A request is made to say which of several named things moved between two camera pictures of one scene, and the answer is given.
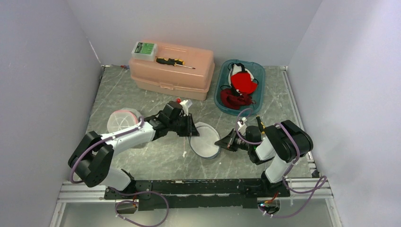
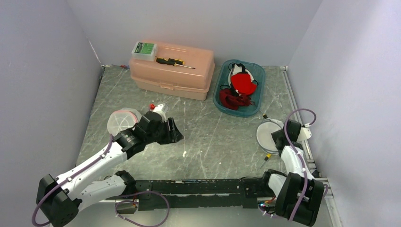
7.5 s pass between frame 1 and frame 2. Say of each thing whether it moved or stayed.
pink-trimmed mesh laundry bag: stayed
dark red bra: stayed
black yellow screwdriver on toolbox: stayed
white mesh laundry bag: moved
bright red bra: stayed
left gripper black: moved
